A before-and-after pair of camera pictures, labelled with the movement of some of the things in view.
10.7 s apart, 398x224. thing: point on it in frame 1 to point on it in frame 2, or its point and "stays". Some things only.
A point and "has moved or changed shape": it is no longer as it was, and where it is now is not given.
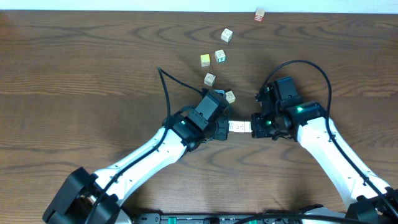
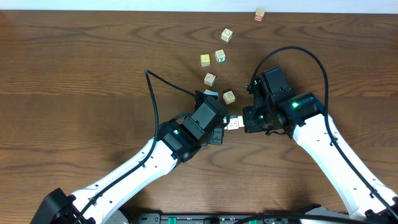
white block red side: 233,126 has moved or changed shape
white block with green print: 226,35 stays
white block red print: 248,127 has moved or changed shape
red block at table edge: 259,14 stays
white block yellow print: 230,96 stays
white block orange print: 239,126 has moved or changed shape
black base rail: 244,218 stays
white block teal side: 220,56 stays
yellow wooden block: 205,60 stays
